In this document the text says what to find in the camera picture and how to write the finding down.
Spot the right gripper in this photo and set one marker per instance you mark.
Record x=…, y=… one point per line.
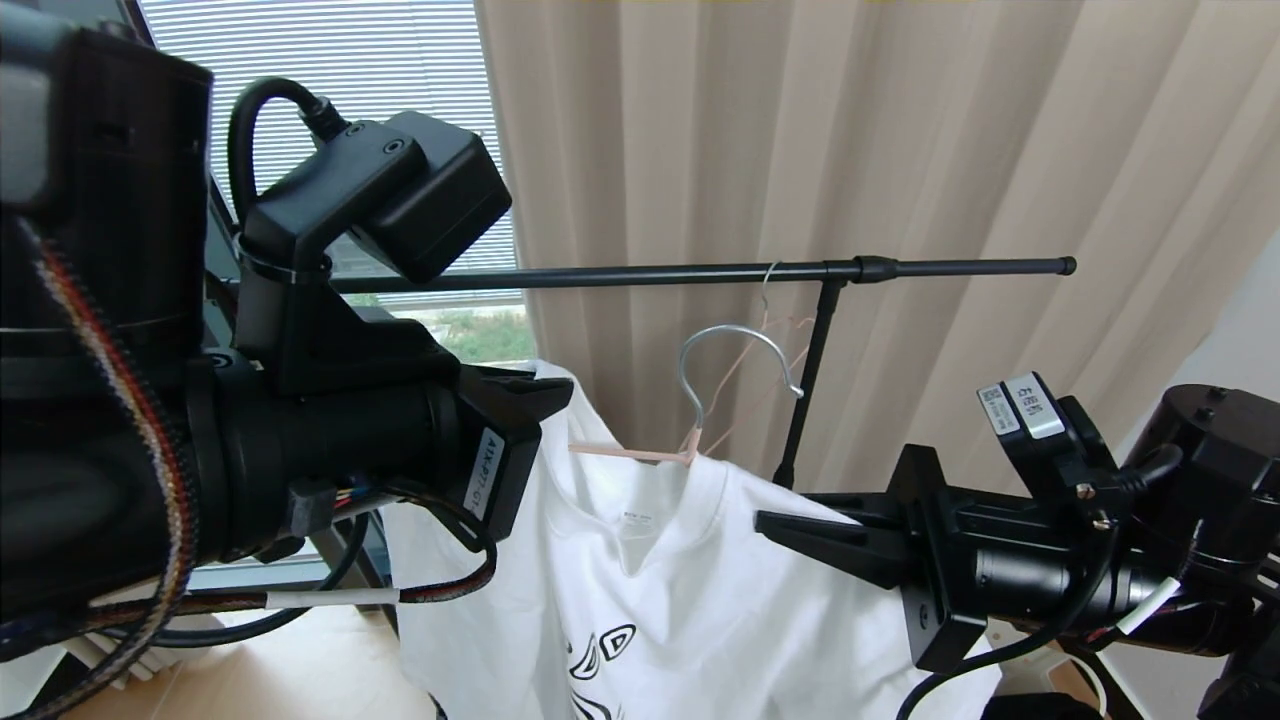
x=1030, y=575

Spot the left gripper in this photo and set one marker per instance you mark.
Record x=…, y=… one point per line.
x=350, y=450

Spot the white printed T-shirt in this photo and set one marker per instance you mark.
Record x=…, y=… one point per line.
x=760, y=580

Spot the pink clothes hanger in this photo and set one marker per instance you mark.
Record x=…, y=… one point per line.
x=690, y=442
x=768, y=300

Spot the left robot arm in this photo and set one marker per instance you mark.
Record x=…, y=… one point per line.
x=100, y=200

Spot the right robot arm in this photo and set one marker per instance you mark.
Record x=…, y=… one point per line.
x=1220, y=480

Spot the black clothes rack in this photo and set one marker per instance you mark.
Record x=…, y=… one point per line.
x=650, y=272

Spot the white laundry basket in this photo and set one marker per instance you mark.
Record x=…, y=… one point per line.
x=1030, y=680

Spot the beige curtain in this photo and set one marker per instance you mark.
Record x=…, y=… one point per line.
x=800, y=130

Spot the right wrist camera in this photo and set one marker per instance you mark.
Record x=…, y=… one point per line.
x=1030, y=430

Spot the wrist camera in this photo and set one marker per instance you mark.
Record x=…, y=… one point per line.
x=430, y=200
x=1030, y=430

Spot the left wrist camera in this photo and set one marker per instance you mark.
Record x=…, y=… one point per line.
x=430, y=200

